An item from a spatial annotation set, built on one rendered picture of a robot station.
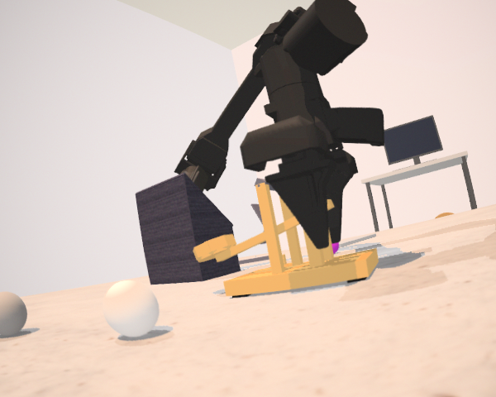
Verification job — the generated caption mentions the white ball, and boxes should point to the white ball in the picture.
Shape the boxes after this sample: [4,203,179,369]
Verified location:
[103,280,160,337]

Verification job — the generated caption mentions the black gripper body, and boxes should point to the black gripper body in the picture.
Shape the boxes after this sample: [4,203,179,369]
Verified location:
[240,83,359,175]

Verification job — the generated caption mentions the beige ball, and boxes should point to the beige ball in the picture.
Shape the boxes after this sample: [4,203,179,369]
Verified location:
[0,291,27,336]

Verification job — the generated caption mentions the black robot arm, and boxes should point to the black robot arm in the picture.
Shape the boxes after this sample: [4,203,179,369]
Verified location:
[174,0,384,191]

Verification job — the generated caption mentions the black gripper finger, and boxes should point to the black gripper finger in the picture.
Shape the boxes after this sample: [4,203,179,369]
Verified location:
[327,171,354,244]
[265,159,337,250]

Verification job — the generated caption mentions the yellow wooden catapult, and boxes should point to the yellow wooden catapult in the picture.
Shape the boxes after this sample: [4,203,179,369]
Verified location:
[193,178,379,298]

